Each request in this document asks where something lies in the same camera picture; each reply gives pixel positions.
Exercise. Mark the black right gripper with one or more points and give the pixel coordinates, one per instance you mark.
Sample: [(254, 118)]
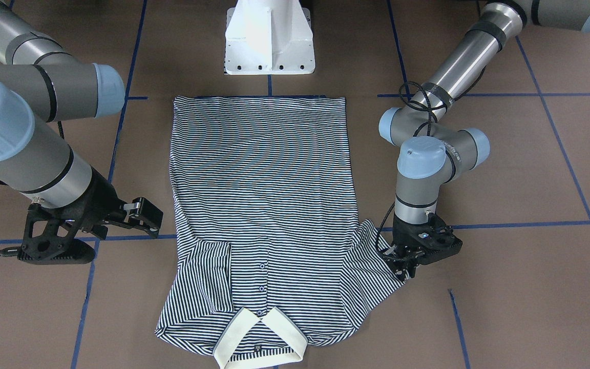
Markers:
[(99, 201)]

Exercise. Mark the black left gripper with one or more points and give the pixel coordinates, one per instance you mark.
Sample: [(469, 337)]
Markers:
[(403, 233)]

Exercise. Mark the navy white striped polo shirt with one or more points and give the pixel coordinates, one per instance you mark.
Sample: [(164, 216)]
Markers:
[(272, 257)]

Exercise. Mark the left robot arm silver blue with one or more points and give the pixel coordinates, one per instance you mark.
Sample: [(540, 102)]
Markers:
[(524, 215)]

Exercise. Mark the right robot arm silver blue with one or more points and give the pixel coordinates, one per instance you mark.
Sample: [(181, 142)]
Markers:
[(41, 83)]

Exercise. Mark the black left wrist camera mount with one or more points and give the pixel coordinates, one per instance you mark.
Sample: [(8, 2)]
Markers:
[(438, 244)]

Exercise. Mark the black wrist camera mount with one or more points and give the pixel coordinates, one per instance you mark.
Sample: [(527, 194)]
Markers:
[(49, 237), (438, 244)]

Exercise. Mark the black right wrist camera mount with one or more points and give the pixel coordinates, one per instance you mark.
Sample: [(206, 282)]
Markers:
[(49, 237)]

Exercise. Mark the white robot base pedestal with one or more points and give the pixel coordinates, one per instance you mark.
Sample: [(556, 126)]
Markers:
[(269, 38)]

